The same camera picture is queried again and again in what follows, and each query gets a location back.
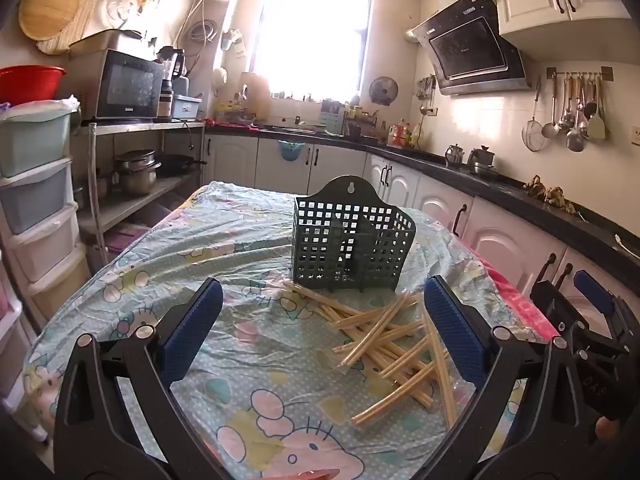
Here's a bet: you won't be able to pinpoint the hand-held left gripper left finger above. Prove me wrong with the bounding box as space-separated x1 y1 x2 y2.
52 277 226 480

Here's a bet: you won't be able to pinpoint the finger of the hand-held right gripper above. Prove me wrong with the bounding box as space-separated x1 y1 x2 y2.
574 270 638 356
530 280 601 356

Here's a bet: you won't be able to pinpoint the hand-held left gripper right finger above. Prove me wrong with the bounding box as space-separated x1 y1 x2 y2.
422 275 596 480

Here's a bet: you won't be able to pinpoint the pile of wooden chopsticks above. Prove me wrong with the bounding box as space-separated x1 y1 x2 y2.
282 280 468 428

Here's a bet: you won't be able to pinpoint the green plastic utensil basket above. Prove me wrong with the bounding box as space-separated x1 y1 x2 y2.
291 176 417 295

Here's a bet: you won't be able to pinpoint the cartoon cat printed tablecloth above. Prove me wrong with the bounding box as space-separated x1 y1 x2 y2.
22 180 561 480

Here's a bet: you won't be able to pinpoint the ginger root pile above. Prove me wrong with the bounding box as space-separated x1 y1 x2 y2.
524 175 577 213

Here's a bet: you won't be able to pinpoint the purple plastic bin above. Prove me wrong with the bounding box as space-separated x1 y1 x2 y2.
107 222 151 246

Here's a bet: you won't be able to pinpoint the black kitchen countertop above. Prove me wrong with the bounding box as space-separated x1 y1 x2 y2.
205 122 640 281

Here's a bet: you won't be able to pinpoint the large steel ladle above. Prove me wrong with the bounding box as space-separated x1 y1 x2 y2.
566 77 587 153

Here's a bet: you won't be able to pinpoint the black frying pan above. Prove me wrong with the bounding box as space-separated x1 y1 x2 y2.
157 154 207 177

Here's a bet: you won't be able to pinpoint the large steel teapot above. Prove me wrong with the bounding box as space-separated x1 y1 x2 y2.
467 145 497 173

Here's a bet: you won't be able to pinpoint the pale green spatula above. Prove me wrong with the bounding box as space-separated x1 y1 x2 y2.
587 80 607 141

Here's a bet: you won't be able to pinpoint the white plastic drawer cabinet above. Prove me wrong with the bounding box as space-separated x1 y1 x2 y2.
0 255 48 443

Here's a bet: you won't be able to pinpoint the white lower cabinets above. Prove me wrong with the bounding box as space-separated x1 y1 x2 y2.
202 132 640 311

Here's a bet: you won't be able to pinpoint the blue hanging bin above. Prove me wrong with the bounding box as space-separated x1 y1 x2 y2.
278 140 307 162

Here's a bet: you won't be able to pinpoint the pastel plastic drawer tower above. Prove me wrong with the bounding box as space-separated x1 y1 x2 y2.
0 102 93 321

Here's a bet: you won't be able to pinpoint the metal shelf rack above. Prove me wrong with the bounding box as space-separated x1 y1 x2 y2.
75 120 208 261

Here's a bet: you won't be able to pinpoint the blue plastic box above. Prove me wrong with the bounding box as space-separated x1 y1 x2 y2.
170 94 203 121

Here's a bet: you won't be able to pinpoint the black dish rack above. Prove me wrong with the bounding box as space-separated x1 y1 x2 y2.
345 105 381 141

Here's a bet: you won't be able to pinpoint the hanging small kitchen tools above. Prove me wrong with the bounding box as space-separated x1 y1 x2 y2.
416 75 437 116

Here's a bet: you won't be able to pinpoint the pale cutting board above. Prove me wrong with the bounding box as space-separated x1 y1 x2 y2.
240 72 273 121

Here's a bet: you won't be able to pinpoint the teal knife rack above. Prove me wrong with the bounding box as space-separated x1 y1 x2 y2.
320 99 346 131

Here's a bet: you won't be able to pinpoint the black blender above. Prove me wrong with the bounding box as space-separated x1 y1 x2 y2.
157 46 190 121

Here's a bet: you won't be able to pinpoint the black microwave oven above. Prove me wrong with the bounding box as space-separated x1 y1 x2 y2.
97 49 166 121

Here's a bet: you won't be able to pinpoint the black range hood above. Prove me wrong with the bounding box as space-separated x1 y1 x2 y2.
405 0 533 96

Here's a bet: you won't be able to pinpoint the red plastic basin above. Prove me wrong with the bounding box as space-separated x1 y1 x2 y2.
0 65 68 107

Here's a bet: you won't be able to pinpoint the silver metal box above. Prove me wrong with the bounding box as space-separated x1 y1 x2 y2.
67 29 143 58

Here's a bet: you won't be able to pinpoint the kitchen window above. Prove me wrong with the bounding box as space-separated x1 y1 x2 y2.
250 0 376 101

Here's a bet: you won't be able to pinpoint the flat woven bamboo tray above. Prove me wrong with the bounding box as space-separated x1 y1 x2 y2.
35 0 96 56

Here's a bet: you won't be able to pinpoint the wire mesh strainer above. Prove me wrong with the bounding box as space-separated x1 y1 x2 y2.
521 80 547 152

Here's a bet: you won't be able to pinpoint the round wall fan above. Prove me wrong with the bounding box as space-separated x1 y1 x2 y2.
369 76 399 107

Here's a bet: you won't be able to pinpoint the coiled white hose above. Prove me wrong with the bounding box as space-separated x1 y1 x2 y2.
172 0 221 56

